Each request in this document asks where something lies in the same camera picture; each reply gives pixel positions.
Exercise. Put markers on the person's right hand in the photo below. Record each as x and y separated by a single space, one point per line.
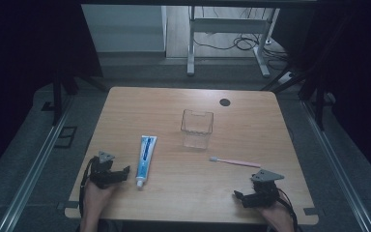
277 214

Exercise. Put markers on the black metal stand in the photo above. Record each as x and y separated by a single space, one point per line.
319 100
57 96

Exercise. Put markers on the grey table edge bracket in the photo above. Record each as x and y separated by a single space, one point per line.
68 205

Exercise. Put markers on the white cabinet panel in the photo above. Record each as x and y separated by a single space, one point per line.
122 29

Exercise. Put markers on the clear plastic cup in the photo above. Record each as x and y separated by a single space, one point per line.
196 129

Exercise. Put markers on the aluminium floor rail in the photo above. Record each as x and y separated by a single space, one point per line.
35 167
338 167

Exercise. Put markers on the small black floor bracket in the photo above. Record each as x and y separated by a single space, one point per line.
47 106

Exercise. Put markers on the dark curtain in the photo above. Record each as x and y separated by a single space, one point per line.
22 64
360 80

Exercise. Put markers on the white metal desk frame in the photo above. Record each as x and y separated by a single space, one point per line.
228 25

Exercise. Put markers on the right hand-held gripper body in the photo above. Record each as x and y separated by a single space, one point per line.
264 190

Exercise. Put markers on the blue and white toothpaste tube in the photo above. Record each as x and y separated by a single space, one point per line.
145 159

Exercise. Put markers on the pink toothbrush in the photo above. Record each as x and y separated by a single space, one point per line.
235 161

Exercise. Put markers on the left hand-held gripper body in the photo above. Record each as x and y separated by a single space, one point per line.
102 170

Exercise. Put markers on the person's left hand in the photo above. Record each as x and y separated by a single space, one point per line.
95 196

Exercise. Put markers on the white power strip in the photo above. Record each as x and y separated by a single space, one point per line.
287 78

